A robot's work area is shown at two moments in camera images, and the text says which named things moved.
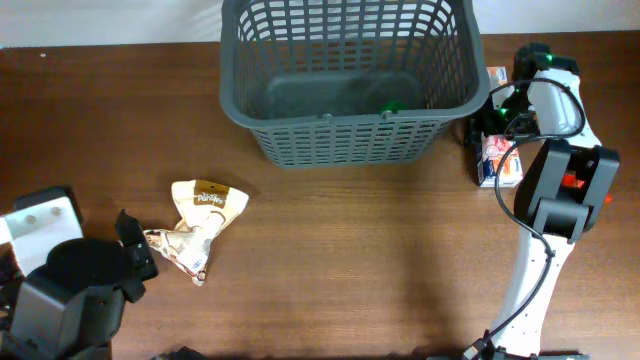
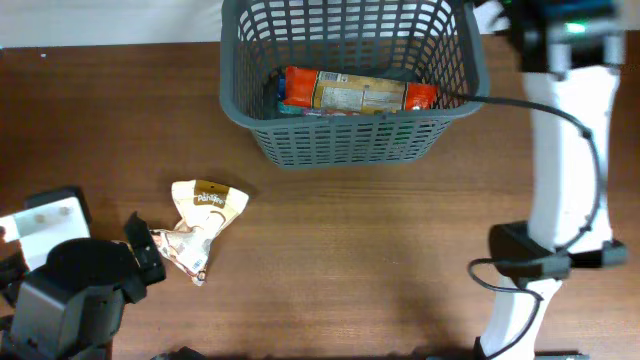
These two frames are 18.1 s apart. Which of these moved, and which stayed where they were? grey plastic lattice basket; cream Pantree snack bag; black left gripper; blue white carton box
Moved: blue white carton box
Stayed: cream Pantree snack bag; black left gripper; grey plastic lattice basket
